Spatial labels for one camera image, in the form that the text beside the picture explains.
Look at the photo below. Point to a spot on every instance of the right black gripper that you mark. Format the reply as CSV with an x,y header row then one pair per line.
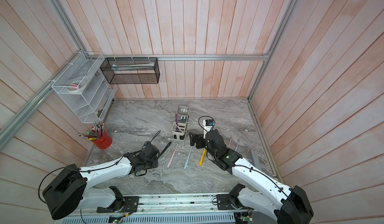
x,y
201,140

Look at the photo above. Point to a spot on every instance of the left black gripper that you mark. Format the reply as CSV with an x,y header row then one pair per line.
x,y
155,163

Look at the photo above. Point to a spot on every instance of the black toothbrush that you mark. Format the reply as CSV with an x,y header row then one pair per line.
x,y
162,152

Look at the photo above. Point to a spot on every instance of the purple toothbrush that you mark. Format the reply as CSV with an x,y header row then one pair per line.
x,y
176,122

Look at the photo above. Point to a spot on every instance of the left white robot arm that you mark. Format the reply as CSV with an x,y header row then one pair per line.
x,y
73,188

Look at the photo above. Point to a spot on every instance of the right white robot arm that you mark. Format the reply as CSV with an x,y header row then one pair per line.
x,y
283,204

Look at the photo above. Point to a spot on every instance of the yellow toothbrush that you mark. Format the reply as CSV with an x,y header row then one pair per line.
x,y
202,157

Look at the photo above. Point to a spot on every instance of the pink toothbrush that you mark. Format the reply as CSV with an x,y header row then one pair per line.
x,y
172,157

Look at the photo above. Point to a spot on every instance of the red pen cup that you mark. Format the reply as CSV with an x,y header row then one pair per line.
x,y
104,142

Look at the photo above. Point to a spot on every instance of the pens in red cup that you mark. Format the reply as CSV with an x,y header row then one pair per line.
x,y
96,132

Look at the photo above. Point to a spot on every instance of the grey bar on table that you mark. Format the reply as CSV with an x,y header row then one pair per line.
x,y
255,159

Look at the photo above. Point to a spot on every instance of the tape roll on shelf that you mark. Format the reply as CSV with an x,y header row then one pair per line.
x,y
75,86

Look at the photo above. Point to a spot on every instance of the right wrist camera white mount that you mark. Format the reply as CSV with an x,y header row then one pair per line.
x,y
208,125

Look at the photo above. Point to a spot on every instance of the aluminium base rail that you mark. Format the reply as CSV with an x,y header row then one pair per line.
x,y
174,209

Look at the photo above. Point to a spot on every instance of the black wire mesh basket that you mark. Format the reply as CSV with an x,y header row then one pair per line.
x,y
131,70

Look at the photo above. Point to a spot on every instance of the horizontal aluminium wall rail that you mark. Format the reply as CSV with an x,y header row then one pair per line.
x,y
197,57

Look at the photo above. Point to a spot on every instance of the white wire mesh shelf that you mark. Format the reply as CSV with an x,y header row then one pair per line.
x,y
93,102

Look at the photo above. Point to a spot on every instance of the left aluminium wall rail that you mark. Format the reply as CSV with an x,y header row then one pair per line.
x,y
20,119

